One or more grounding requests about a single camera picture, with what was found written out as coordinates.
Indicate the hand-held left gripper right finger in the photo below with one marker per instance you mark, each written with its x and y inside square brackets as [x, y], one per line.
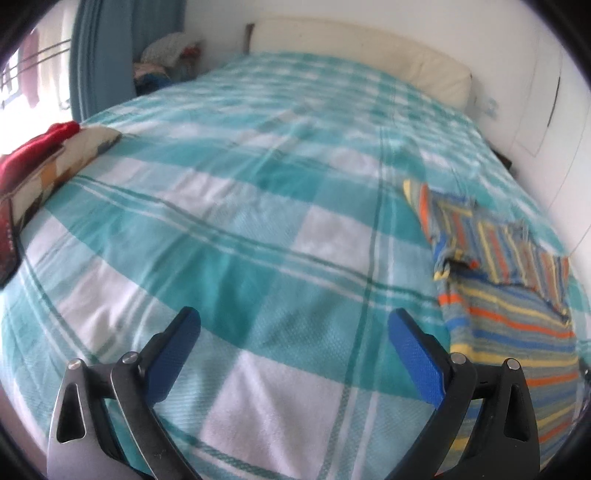
[415, 357]

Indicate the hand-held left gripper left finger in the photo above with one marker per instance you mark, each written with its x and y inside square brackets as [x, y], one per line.
[173, 353]

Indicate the striped knit sweater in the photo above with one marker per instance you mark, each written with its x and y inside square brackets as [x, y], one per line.
[508, 332]

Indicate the pile of clothes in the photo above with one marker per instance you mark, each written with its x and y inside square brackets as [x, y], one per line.
[166, 50]

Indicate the teal plaid bedspread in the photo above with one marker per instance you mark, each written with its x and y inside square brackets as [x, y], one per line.
[277, 230]

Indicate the dark red cloth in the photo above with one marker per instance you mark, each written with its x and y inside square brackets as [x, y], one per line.
[8, 244]

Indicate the patterned cushion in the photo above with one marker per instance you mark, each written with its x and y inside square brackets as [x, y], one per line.
[81, 152]

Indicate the white wardrobe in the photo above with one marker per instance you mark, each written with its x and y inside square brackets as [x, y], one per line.
[545, 92]

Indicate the blue curtain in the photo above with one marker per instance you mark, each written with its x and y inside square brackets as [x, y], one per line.
[101, 55]

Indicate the cream pillow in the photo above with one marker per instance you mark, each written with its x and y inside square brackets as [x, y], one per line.
[369, 50]

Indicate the hanging red garment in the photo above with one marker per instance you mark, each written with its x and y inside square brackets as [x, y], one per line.
[31, 74]

